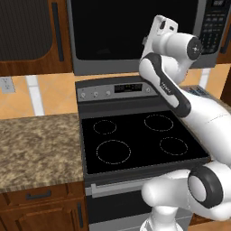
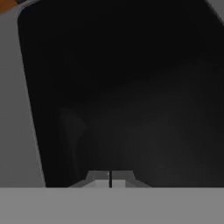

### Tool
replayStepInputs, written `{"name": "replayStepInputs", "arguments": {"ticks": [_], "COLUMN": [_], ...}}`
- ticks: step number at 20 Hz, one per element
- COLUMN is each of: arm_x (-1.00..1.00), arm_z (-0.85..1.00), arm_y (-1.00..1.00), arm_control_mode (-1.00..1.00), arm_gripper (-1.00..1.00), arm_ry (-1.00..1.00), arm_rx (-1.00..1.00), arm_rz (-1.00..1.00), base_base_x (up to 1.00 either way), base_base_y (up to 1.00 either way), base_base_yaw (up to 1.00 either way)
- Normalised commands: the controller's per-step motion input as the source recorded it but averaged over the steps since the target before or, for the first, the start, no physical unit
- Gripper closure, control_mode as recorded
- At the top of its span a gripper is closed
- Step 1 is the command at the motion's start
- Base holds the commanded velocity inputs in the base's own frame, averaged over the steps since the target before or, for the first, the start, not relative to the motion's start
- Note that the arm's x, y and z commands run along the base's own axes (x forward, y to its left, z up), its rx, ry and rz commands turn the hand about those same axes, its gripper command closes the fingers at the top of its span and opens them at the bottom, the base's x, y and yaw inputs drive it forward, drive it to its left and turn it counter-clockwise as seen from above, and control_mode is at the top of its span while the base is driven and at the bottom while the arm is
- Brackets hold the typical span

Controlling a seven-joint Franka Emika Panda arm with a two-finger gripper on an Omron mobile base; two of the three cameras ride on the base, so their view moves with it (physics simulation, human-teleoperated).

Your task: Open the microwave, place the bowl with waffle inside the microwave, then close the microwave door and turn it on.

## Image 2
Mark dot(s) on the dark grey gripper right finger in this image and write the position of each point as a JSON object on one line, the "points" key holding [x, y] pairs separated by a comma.
{"points": [[122, 178]]}

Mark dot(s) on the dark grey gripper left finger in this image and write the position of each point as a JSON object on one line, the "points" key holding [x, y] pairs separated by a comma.
{"points": [[96, 178]]}

